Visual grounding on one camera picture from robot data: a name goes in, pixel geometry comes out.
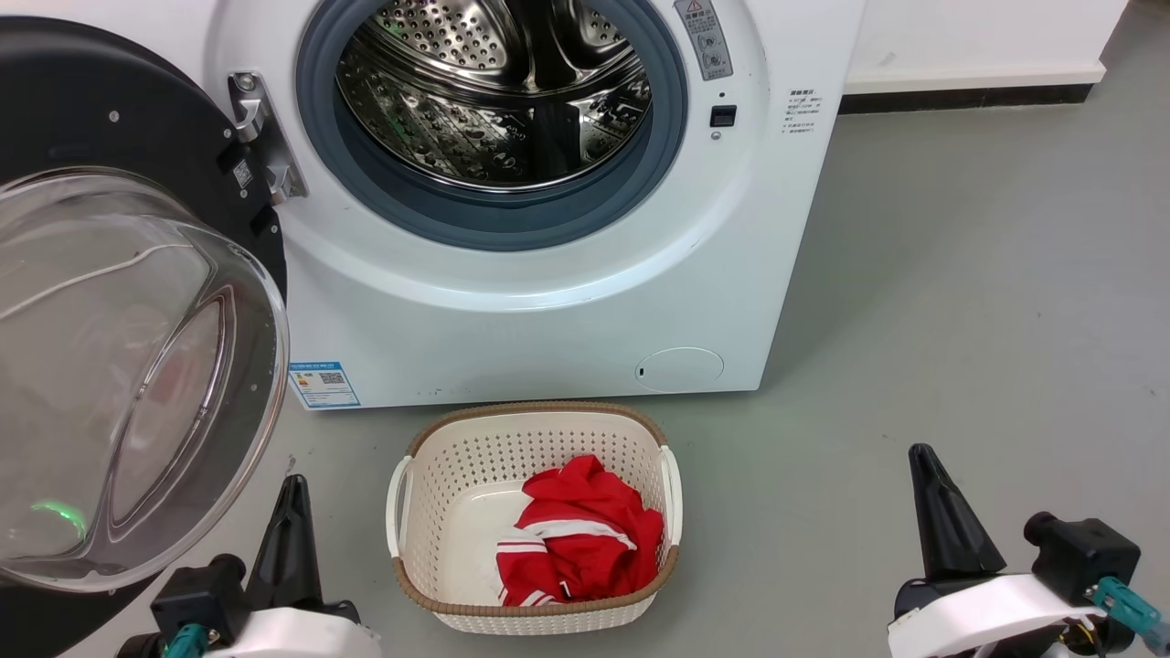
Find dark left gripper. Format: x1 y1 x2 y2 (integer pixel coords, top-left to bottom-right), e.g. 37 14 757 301
245 475 363 625

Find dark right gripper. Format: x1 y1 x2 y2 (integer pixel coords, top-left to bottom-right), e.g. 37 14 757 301
892 444 1007 619

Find black round glass washer door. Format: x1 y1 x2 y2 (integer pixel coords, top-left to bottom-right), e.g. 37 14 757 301
0 16 292 658

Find white front-load washing machine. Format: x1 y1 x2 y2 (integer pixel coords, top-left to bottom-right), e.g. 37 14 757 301
203 0 867 410

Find metal door hinge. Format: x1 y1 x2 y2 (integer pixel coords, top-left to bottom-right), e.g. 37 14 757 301
226 71 309 207

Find cream perforated laundry basket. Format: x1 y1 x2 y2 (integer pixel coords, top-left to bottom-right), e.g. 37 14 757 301
385 400 684 636

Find blue energy label sticker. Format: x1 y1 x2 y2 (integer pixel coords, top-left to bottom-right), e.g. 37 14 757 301
288 361 361 409

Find red white-striped garment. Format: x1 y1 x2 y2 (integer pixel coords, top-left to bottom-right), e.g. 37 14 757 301
495 454 665 607

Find round white filter cover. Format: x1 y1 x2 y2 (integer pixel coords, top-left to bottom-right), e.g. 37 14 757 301
635 346 725 395

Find printed text label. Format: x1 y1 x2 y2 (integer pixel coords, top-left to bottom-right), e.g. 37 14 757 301
784 89 822 138

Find steel washer drum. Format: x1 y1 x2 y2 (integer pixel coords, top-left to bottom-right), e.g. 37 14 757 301
335 0 654 193

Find grey warning sticker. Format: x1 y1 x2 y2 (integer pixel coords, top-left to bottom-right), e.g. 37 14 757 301
674 0 735 82

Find black left camera plug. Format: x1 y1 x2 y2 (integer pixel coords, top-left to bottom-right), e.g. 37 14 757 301
150 554 249 633

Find teal left camera cable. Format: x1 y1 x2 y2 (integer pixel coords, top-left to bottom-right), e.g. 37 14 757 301
163 623 209 658

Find teal camera cable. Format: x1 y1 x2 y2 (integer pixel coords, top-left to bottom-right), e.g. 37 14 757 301
1087 577 1170 652
163 623 209 658

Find teal right camera cable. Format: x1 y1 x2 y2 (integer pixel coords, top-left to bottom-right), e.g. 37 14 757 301
1087 577 1170 652

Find white floor cable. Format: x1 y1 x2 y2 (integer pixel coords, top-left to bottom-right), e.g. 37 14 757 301
0 241 198 321

